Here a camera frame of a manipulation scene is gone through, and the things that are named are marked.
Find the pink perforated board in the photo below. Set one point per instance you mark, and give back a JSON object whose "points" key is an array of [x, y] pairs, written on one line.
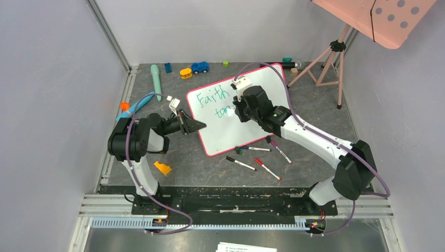
{"points": [[387, 23]]}

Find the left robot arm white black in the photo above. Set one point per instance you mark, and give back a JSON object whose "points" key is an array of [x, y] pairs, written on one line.
{"points": [[133, 139]]}

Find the pink tripod stand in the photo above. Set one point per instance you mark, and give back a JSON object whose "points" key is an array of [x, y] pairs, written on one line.
{"points": [[336, 48]]}

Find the pink framed whiteboard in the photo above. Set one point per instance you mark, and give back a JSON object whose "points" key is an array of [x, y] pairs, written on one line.
{"points": [[212, 105]]}

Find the blue toy tube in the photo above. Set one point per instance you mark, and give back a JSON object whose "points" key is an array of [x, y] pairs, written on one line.
{"points": [[135, 107]]}

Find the orange toy piece left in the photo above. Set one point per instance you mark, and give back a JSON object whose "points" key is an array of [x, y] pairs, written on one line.
{"points": [[125, 106]]}

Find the blue toy car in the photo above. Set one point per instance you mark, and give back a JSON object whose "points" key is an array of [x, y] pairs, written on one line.
{"points": [[200, 67]]}

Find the purple whiteboard marker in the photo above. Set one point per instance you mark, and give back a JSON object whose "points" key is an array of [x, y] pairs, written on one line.
{"points": [[281, 152]]}

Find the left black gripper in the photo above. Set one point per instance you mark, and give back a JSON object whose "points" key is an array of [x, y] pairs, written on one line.
{"points": [[188, 124]]}

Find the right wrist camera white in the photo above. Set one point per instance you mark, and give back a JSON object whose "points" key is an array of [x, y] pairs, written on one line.
{"points": [[240, 85]]}

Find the yellow plastic wedge block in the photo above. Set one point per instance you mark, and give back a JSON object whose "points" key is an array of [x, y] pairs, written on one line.
{"points": [[163, 168]]}

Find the white paper sheet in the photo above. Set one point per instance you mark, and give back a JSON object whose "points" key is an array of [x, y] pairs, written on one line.
{"points": [[230, 247]]}

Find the mint green toy tube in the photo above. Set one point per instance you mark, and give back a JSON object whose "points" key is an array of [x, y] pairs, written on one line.
{"points": [[155, 72]]}

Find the black whiteboard marker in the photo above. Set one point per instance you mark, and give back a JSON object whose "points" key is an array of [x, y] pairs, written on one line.
{"points": [[240, 163]]}

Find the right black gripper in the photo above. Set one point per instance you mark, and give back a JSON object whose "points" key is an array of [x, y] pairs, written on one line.
{"points": [[241, 108]]}

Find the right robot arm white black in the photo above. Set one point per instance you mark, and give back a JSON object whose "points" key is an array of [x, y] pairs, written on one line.
{"points": [[353, 162]]}

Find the yellow oval toy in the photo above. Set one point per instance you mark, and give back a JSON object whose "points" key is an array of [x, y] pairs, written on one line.
{"points": [[186, 73]]}

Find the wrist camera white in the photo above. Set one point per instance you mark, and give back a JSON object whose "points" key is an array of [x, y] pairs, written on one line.
{"points": [[173, 104], [240, 85]]}

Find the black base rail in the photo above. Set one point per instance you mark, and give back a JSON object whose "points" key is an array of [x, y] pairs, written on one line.
{"points": [[194, 199]]}

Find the red whiteboard marker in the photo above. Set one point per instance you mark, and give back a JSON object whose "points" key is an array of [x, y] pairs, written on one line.
{"points": [[267, 169]]}

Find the blue whiteboard marker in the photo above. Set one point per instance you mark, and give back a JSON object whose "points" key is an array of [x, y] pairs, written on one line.
{"points": [[255, 148]]}

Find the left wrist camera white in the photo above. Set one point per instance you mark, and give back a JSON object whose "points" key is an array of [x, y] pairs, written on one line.
{"points": [[173, 104]]}

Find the dark blue block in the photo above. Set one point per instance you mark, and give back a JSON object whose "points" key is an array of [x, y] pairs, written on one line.
{"points": [[168, 67]]}

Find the green marker cap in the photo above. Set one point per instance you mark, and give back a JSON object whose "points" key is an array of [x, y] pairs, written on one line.
{"points": [[238, 150]]}

